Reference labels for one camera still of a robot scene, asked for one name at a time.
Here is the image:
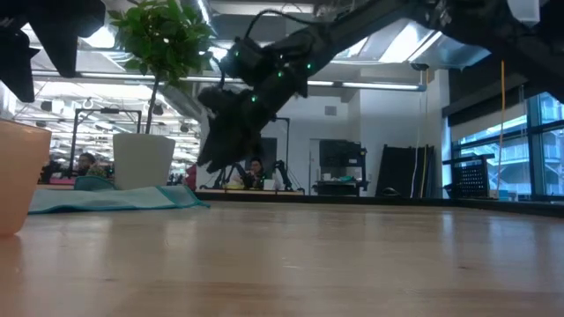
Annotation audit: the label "black equipment cart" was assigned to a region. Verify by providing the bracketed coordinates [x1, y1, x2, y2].
[313, 138, 370, 197]

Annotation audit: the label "black gantry frame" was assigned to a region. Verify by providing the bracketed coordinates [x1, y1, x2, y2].
[269, 115, 291, 191]
[69, 107, 144, 180]

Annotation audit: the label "black aluminium table frame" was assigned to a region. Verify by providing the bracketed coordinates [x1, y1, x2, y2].
[193, 190, 564, 217]

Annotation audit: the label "person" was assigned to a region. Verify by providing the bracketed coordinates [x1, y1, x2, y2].
[240, 157, 269, 191]
[72, 151, 101, 178]

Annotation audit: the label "black leaning panels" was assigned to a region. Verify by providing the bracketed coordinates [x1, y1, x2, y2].
[375, 144, 438, 199]

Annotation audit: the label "large glass window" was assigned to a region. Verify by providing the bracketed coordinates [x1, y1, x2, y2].
[450, 90, 564, 202]

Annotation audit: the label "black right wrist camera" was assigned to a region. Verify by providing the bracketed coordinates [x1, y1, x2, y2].
[219, 36, 268, 88]

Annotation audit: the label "green plant in white pot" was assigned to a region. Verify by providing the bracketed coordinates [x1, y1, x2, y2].
[107, 0, 218, 192]

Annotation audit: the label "black perforated cabinet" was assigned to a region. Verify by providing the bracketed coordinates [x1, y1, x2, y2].
[442, 153, 496, 200]

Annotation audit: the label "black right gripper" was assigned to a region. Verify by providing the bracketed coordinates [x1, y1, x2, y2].
[196, 24, 330, 174]

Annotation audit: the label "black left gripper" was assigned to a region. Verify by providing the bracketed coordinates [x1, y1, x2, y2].
[0, 0, 108, 104]

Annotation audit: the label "white ceiling box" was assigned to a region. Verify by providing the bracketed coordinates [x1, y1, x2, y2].
[506, 0, 541, 26]

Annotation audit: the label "pink chair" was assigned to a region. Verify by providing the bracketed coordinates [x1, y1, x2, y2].
[185, 163, 199, 192]

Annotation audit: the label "orange plastic cup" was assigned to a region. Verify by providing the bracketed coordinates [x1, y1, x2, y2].
[0, 117, 53, 238]

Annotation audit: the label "teal microfiber towel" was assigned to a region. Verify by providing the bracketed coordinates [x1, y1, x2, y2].
[27, 175, 212, 216]

